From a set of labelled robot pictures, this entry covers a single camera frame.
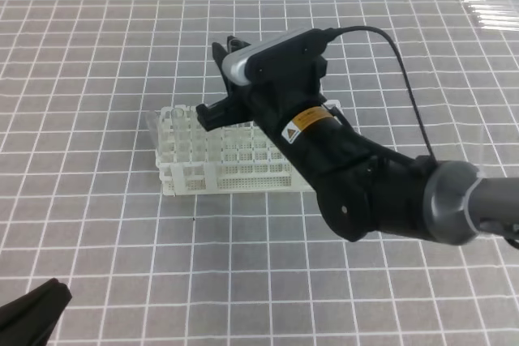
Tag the leftmost clear test tube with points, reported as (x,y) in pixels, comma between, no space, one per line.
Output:
(151,118)

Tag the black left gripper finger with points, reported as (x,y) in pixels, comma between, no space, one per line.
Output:
(30,320)

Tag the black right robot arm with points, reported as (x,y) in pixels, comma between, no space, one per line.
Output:
(361,186)

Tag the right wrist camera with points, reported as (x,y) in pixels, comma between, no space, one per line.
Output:
(275,57)

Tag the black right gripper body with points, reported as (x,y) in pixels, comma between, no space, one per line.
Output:
(270,105)

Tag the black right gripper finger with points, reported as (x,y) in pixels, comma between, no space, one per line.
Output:
(239,39)
(219,53)

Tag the spare clear test tubes pile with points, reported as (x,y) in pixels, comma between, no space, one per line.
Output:
(499,15)

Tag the white plastic test tube rack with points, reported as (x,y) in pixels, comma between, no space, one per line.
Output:
(232,159)

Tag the grey grid tablecloth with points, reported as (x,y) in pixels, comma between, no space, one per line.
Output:
(81,198)

